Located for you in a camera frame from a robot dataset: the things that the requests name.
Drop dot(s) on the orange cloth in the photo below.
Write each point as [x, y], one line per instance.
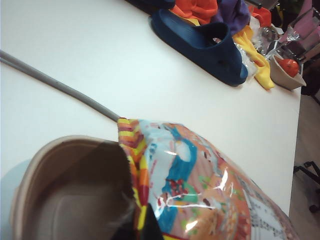
[195, 10]

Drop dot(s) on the red-orange cloth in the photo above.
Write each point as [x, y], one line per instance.
[263, 16]

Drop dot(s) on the striped red yellow chip bag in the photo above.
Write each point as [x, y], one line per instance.
[200, 187]

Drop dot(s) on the beige oval pulp box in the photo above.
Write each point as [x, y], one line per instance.
[62, 200]

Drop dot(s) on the pink clear container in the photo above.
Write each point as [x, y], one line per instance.
[310, 30]

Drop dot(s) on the navy blue slipper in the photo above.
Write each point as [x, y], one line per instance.
[190, 37]

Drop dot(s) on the yellow cloth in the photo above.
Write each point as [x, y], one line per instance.
[262, 70]

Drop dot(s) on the purple cloth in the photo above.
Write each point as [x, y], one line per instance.
[230, 15]

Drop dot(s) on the black office chair base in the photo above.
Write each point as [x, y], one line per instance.
[312, 172]

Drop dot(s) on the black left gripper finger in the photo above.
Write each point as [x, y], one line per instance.
[150, 227]

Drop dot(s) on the beige pulp bowl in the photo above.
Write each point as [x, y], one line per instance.
[281, 77]

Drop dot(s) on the orange round object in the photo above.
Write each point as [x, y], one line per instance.
[288, 66]

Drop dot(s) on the clear crinkled plastic wrap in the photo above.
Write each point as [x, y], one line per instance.
[267, 35]

